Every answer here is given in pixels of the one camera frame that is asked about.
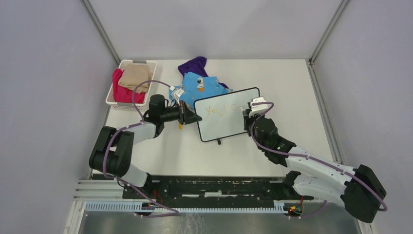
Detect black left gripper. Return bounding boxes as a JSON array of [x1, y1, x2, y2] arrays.
[[160, 100, 202, 125]]

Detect black framed whiteboard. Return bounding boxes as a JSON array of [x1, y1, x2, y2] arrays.
[[194, 87, 260, 142]]

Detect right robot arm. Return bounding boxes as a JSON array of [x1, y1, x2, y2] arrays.
[[242, 108, 387, 223]]

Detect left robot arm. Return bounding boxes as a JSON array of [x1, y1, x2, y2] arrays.
[[89, 94, 202, 199]]

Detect blue patterned cloth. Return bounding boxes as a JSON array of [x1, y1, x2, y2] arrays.
[[169, 72, 233, 103]]

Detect purple cloth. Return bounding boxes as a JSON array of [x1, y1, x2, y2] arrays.
[[177, 56, 231, 92]]

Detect red cloth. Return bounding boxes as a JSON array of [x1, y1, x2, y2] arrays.
[[112, 69, 146, 104]]

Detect beige folded cloth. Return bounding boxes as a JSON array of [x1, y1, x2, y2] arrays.
[[118, 64, 153, 91]]

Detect white plastic basket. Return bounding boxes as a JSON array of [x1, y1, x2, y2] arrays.
[[106, 59, 157, 113]]

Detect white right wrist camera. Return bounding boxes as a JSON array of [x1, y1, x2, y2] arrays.
[[248, 97, 269, 117]]

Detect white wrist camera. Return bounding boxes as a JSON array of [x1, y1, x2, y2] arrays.
[[169, 86, 185, 104], [248, 97, 269, 117]]

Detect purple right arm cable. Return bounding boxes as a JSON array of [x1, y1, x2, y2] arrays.
[[250, 101, 388, 220]]

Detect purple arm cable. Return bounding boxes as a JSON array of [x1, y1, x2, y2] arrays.
[[250, 101, 388, 220], [101, 80, 180, 218]]

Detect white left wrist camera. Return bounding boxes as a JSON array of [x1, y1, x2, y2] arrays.
[[169, 86, 185, 104]]

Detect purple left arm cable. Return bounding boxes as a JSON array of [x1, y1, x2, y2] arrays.
[[101, 80, 180, 218]]

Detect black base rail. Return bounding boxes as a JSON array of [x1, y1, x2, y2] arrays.
[[118, 175, 313, 209]]

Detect white cable duct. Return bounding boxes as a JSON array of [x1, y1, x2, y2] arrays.
[[85, 201, 287, 214]]

